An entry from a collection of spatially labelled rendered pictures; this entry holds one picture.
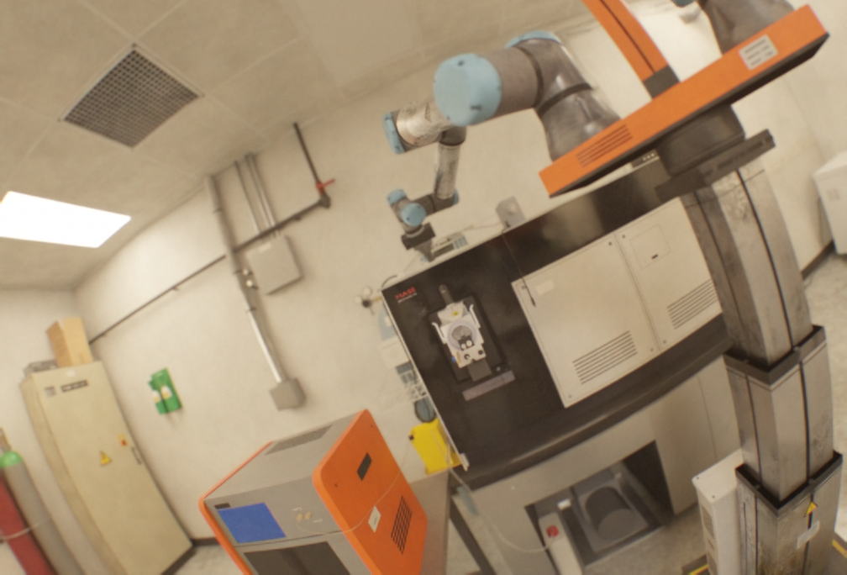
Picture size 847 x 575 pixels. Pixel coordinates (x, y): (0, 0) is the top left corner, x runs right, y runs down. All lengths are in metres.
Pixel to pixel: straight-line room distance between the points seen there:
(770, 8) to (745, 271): 0.36
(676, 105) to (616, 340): 0.94
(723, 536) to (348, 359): 2.21
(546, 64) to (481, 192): 1.82
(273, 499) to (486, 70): 0.88
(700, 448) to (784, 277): 1.06
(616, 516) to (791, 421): 1.15
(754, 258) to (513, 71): 0.46
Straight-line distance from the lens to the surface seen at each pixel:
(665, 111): 0.57
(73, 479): 3.41
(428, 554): 1.13
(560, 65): 0.68
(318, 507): 0.82
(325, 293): 2.50
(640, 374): 1.46
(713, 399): 1.56
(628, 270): 1.35
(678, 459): 1.57
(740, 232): 0.59
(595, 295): 1.30
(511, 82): 0.61
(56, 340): 3.88
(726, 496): 0.95
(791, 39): 0.58
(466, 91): 0.59
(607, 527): 1.76
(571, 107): 0.65
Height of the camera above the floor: 1.36
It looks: 5 degrees up
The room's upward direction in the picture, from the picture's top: 25 degrees counter-clockwise
